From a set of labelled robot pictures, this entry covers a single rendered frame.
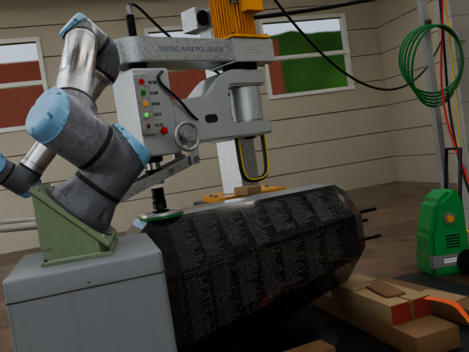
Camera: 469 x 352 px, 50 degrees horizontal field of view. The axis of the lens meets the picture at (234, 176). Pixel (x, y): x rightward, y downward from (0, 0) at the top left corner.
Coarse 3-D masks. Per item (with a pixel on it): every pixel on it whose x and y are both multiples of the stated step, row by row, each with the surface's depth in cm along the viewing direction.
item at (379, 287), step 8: (352, 280) 288; (376, 280) 282; (344, 288) 278; (352, 288) 273; (360, 288) 274; (368, 288) 272; (376, 288) 267; (384, 288) 266; (392, 288) 263; (384, 296) 255; (392, 296) 254
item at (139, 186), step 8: (176, 160) 261; (184, 160) 251; (168, 168) 245; (176, 168) 248; (184, 168) 251; (144, 176) 249; (152, 176) 239; (160, 176) 242; (168, 176) 245; (136, 184) 233; (144, 184) 236; (152, 184) 239; (128, 192) 231; (136, 192) 233; (120, 200) 228
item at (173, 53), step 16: (128, 48) 232; (144, 48) 235; (160, 48) 240; (176, 48) 246; (192, 48) 252; (208, 48) 258; (224, 48) 265; (240, 48) 270; (256, 48) 278; (272, 48) 286; (128, 64) 236; (144, 64) 242; (160, 64) 248; (176, 64) 254; (192, 64) 261; (208, 64) 268; (224, 64) 276; (240, 64) 276; (256, 64) 283
